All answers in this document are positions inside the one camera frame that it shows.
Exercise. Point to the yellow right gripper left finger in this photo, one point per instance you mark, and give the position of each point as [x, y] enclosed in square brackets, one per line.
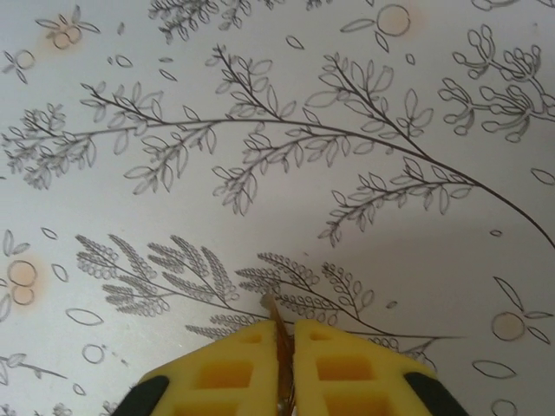
[217, 381]

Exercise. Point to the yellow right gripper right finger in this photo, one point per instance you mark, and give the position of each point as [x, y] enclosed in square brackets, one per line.
[347, 377]

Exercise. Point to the small brass key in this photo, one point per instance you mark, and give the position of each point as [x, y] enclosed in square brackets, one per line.
[284, 359]

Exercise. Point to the floral patterned table cover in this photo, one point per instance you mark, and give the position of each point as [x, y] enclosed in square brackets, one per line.
[277, 173]

